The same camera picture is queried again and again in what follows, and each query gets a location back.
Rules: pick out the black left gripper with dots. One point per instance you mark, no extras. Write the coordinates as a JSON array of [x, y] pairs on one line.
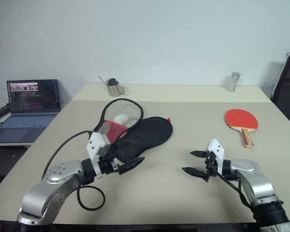
[[107, 165]]

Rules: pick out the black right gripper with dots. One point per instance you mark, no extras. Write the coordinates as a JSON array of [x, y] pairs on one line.
[[209, 165]]

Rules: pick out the black and red paddle case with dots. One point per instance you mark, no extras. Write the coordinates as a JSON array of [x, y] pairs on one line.
[[147, 133]]

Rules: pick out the white fluffy pompom zipper pull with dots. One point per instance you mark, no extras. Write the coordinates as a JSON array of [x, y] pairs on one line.
[[120, 118]]

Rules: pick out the red table tennis paddle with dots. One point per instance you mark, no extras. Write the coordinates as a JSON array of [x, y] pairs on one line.
[[239, 118]]

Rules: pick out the black heart-shaped object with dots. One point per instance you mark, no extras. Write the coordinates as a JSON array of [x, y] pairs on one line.
[[113, 82]]

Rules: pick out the steel shaker canister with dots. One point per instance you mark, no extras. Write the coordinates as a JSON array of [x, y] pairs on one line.
[[232, 83]]

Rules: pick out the black chair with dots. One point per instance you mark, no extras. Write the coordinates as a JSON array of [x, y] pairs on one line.
[[287, 91]]

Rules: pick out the open grey laptop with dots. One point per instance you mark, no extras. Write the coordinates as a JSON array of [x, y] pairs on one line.
[[31, 96]]

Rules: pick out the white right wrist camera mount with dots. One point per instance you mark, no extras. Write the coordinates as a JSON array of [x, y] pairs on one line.
[[216, 148]]

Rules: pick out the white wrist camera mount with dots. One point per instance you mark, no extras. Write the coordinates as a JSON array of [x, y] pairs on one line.
[[216, 148], [94, 142]]

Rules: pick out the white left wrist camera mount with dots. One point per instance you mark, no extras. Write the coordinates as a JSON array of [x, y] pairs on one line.
[[94, 142]]

